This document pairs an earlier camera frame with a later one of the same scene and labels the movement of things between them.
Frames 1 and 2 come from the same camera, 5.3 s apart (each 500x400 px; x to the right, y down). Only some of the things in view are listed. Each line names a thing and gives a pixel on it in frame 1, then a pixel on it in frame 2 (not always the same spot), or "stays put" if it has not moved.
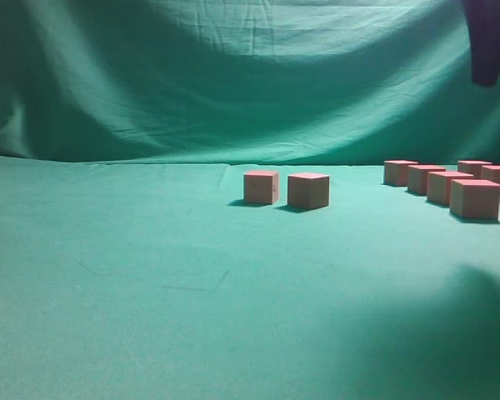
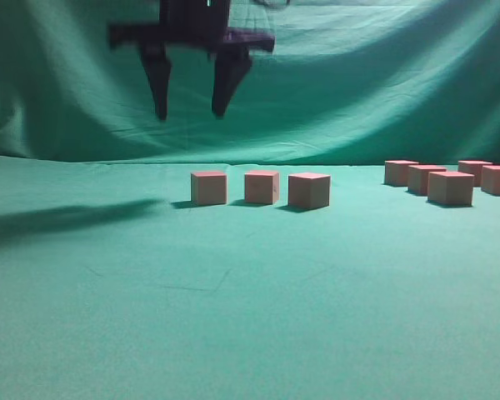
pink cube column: (261, 187) stays put
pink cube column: (475, 199) to (208, 187)
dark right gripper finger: (490, 24) to (193, 22)
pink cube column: (308, 191) stays put
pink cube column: (396, 172) stays put
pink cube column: (438, 185) stays put
